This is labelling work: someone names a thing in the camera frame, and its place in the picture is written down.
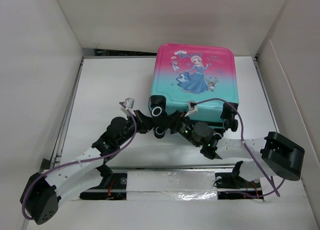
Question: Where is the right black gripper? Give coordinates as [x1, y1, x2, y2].
[152, 109, 200, 147]

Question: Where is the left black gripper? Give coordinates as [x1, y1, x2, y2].
[117, 110, 156, 147]

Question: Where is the pink and teal kids suitcase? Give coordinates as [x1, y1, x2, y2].
[148, 43, 239, 132]

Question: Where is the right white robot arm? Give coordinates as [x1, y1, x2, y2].
[168, 110, 305, 187]

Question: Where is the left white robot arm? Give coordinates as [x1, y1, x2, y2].
[19, 110, 154, 225]

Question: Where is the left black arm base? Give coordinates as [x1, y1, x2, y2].
[79, 172, 128, 201]

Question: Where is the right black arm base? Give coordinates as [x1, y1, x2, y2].
[213, 172, 264, 200]

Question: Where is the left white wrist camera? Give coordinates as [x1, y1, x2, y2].
[119, 97, 135, 117]

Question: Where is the aluminium front rail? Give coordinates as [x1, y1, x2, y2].
[37, 162, 288, 172]

